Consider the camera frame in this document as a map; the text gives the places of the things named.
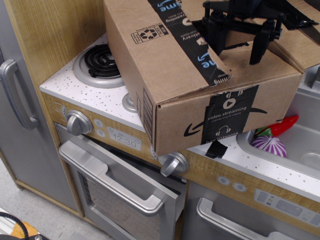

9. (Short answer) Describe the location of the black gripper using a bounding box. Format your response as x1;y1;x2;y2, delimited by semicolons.
202;0;285;65

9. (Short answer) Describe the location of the large cardboard amazon box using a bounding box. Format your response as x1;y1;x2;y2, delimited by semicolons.
104;0;320;156

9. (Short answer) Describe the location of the red toy chili pepper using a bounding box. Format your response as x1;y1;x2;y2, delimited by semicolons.
255;115;299;137

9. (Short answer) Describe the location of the purple white toy onion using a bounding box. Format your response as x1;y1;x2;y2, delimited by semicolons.
251;135;287;158

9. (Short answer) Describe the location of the grey toy sink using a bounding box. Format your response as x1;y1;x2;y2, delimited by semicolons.
236;65;320;179

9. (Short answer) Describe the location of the small front stove burner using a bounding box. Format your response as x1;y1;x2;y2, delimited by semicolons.
122;93;137;113

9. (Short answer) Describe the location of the black coil stove burner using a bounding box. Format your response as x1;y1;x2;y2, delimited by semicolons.
84;44;121;79

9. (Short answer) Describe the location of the silver right stove knob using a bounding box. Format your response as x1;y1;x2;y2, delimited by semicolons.
158;152;189;177

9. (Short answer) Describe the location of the silver stove knob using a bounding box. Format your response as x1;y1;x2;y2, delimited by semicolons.
66;109;93;136
158;152;189;177

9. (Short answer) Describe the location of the grey dishwasher door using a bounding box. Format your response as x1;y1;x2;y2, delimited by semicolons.
181;182;319;240

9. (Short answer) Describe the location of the silver left stove knob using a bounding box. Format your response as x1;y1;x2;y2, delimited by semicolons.
66;109;93;136

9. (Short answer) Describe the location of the grey oven door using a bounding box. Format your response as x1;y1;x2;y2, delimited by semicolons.
58;139;188;240

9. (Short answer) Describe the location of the toy kitchen stove unit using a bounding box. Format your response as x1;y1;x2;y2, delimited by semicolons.
40;34;320;237

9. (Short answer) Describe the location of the grey fridge door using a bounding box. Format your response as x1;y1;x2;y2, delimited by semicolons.
0;1;80;214

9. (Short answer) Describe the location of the silver fridge handle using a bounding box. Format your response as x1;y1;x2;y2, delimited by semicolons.
0;59;39;131

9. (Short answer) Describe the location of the black cable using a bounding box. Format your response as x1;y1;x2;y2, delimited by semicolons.
0;210;32;238

